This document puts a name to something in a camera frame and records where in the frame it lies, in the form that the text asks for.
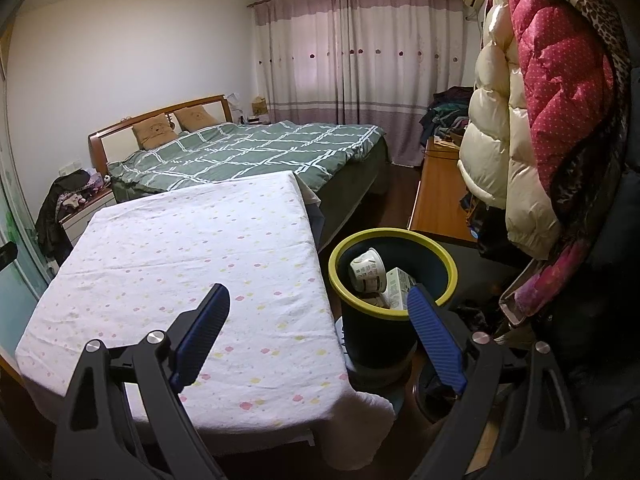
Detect green white packet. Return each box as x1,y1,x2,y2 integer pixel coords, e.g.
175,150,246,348
385,267,419,311

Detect cream paper cup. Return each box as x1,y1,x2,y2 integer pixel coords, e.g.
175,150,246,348
348,247,387,293

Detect white wooden nightstand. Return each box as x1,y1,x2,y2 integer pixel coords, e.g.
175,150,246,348
59,187,117,246

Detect brown bear pillow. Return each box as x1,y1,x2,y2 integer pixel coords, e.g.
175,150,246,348
131,114,178,150
173,106,221,131

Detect white spotted tablecloth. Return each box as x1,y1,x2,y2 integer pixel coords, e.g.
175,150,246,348
15,170,396,466

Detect green plaid duvet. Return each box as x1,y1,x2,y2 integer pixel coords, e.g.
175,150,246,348
107,121,388,193

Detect dark blue yellow-rimmed trash bin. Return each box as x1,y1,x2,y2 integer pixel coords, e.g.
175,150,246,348
327,228,458,386

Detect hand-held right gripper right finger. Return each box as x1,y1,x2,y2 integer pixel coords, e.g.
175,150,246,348
407,284,583,480

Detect red dotted padded jacket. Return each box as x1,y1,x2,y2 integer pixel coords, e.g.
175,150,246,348
500,0,621,321

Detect wooden desk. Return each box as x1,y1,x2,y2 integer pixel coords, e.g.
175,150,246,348
407,137,481,248

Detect pile of dark clothes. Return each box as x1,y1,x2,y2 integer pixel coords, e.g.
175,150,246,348
419,86,473,143

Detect wooden bed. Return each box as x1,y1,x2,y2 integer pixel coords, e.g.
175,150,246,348
87,94,392,251

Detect glass wardrobe sliding door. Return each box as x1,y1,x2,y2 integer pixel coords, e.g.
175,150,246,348
0,60,56,311

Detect pink white curtain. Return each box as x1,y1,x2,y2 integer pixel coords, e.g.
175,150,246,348
248,0,473,167

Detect cream puffer jacket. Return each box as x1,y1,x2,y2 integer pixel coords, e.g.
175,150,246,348
457,0,561,261

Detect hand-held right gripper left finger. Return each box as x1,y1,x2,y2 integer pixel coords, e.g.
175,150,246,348
52,284,231,480

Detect dark clothes on nightstand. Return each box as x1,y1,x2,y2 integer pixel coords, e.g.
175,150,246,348
35,170,108,266

